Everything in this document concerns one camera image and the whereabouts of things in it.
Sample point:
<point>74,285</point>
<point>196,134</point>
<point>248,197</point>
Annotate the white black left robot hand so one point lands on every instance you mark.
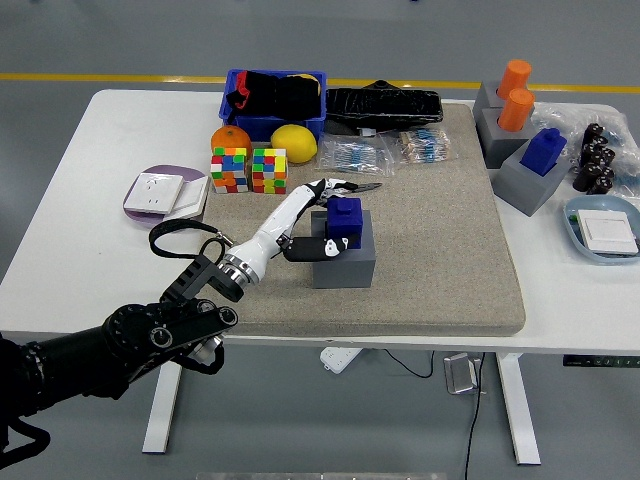
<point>272,230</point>

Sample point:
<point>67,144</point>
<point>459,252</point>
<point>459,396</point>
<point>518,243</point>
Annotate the blue square seal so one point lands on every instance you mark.
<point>542,152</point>
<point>350,220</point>

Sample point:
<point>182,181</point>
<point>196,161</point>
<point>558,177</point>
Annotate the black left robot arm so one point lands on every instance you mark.
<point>150,330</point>

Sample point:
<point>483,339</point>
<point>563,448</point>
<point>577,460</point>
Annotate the grey square seal holder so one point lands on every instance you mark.
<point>350,272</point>
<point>525,190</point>

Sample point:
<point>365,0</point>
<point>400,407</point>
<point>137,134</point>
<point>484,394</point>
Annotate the orange cylinder seal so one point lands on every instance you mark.
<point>515,110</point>
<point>515,75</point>

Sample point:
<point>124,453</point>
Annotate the multicolour puzzle cube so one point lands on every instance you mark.
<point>229,170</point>
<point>270,170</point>

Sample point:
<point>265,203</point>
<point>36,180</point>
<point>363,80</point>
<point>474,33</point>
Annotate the yellow lemon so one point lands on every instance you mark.
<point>294,142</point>

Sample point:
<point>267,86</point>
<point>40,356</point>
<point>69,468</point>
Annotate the blue plastic bin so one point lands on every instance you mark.
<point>272,129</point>

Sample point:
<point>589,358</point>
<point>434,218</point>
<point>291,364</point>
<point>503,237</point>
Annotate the orange fruit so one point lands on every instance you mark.
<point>230,137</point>

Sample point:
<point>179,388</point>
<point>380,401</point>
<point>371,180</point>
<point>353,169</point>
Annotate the black silver pen tool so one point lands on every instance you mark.
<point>370,187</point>

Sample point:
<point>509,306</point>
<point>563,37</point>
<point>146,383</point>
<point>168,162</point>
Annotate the clear bag of resistors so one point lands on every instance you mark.
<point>350,155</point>
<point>425,145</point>

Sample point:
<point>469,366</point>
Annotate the purple plate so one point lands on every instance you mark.
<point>165,170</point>

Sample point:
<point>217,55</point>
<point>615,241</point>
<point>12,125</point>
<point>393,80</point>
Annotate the black cloth with red trim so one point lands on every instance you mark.
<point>280,97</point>

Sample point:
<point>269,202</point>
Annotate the small white connector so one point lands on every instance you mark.
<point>367,132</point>

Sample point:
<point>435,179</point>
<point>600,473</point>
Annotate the white power strip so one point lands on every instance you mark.
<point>337,359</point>

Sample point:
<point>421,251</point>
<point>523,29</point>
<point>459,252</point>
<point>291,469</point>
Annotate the grey-brown mat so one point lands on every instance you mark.
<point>425,250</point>

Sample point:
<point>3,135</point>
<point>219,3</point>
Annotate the yellow item in bin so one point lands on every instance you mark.
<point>306,76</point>

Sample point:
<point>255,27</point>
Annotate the black plastic-wrapped bag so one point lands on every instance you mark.
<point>382,107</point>

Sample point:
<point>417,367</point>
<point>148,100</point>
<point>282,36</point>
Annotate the white table leg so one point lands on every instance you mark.
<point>162,400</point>
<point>520,415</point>

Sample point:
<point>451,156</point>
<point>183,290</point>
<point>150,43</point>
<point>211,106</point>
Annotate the dark cylindrical capacitor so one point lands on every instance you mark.
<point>603,181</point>
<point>584,176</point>
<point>595,132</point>
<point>606,155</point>
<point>590,151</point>

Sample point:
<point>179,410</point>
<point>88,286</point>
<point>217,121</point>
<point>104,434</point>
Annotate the light blue plate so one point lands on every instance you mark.
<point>600,201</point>

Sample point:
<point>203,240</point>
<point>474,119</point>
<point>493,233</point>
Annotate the black table control panel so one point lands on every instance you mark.
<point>600,361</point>

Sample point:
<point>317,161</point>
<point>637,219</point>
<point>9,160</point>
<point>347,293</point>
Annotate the white switch panel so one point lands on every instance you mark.
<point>190,197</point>
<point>607,232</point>

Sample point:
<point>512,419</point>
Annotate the silver metal bracket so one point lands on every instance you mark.
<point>460,375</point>

